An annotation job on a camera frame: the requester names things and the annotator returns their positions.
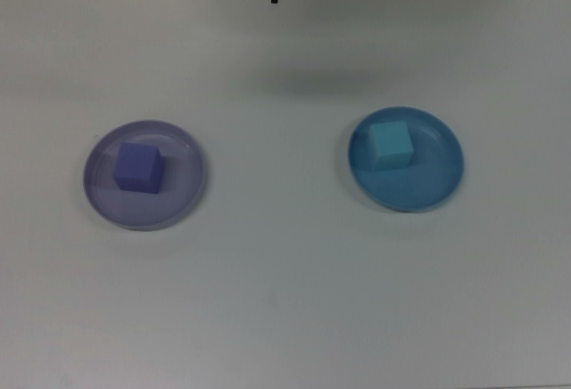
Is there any teal cube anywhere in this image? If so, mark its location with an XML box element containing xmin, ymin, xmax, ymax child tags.
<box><xmin>368</xmin><ymin>120</ymin><xmax>414</xmax><ymax>170</ymax></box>

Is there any purple cube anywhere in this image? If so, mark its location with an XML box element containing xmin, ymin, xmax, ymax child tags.
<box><xmin>113</xmin><ymin>142</ymin><xmax>167</xmax><ymax>195</ymax></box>

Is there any purple plate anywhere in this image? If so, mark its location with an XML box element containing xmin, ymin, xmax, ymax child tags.
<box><xmin>83</xmin><ymin>120</ymin><xmax>210</xmax><ymax>232</ymax></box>

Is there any blue plate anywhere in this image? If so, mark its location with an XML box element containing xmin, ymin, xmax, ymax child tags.
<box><xmin>347</xmin><ymin>106</ymin><xmax>465</xmax><ymax>213</ymax></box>

